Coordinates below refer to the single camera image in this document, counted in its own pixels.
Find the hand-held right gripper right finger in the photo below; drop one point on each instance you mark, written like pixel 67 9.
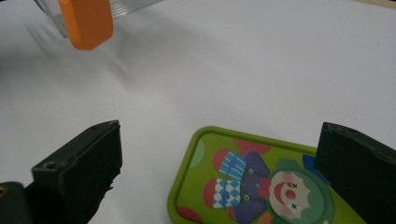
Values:
pixel 361 171

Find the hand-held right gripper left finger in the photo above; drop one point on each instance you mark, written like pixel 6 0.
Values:
pixel 77 174

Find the orange phone case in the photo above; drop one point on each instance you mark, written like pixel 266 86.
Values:
pixel 87 23

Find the clear plastic storage box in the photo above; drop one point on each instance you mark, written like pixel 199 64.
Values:
pixel 130 7

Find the light wooden table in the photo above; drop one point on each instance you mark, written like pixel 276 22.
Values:
pixel 378 2

